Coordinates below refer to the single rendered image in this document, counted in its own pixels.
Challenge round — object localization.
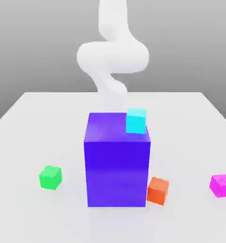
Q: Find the small cyan cube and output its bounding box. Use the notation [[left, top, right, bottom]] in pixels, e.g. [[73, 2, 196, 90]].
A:
[[125, 108, 147, 135]]

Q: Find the small orange cube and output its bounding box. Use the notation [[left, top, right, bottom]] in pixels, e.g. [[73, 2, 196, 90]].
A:
[[146, 177, 170, 206]]

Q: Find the small green cube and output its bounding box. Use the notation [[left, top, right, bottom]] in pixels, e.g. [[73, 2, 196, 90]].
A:
[[38, 165, 63, 190]]

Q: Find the small magenta cube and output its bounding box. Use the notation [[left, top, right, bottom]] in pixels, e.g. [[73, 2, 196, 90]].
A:
[[209, 174, 226, 198]]

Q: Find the large purple box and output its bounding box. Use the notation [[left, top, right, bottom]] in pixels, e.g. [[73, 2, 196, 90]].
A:
[[83, 112, 151, 208]]

